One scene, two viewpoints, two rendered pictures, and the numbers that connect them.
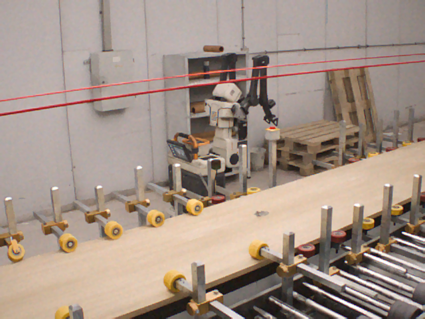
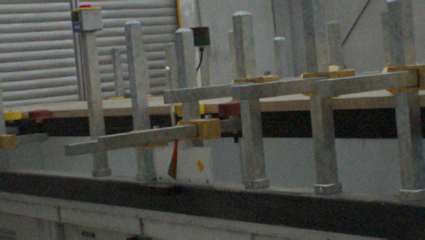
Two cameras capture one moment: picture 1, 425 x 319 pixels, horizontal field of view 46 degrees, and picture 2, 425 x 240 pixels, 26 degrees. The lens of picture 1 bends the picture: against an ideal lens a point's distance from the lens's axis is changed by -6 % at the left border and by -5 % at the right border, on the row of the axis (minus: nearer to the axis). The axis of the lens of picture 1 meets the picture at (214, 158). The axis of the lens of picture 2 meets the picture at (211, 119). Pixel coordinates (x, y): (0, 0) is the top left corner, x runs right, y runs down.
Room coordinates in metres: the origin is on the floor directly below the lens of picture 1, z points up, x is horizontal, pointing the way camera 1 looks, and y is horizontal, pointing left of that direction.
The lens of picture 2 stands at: (2.98, 2.47, 1.00)
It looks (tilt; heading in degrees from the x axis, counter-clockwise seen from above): 3 degrees down; 270
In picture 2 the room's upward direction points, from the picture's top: 5 degrees counter-clockwise
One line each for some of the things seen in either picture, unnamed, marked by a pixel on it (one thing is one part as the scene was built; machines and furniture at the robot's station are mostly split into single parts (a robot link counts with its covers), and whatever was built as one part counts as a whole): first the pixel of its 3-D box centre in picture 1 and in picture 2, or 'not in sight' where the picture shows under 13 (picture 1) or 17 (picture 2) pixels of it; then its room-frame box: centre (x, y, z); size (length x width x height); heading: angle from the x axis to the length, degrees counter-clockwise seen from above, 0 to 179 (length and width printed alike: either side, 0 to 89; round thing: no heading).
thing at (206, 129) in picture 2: (209, 201); (198, 129); (3.04, 0.04, 0.85); 0.14 x 0.06 x 0.05; 127
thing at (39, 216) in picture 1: (50, 225); not in sight; (2.44, 0.87, 0.95); 0.50 x 0.04 x 0.04; 37
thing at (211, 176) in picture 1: (212, 196); (191, 118); (3.05, 0.02, 0.87); 0.04 x 0.04 x 0.48; 37
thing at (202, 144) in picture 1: (195, 147); not in sight; (4.32, 0.16, 0.87); 0.23 x 0.15 x 0.11; 36
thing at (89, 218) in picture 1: (97, 215); (413, 77); (2.59, 0.64, 0.95); 0.14 x 0.06 x 0.05; 127
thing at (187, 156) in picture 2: not in sight; (181, 165); (3.09, 0.01, 0.75); 0.26 x 0.01 x 0.10; 127
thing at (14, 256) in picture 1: (16, 252); not in sight; (2.15, 0.96, 0.93); 0.09 x 0.08 x 0.09; 37
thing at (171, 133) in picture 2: (198, 199); (174, 134); (3.10, 0.11, 0.84); 0.43 x 0.03 x 0.04; 37
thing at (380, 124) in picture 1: (378, 147); not in sight; (4.10, -1.38, 0.88); 0.04 x 0.04 x 0.48; 37
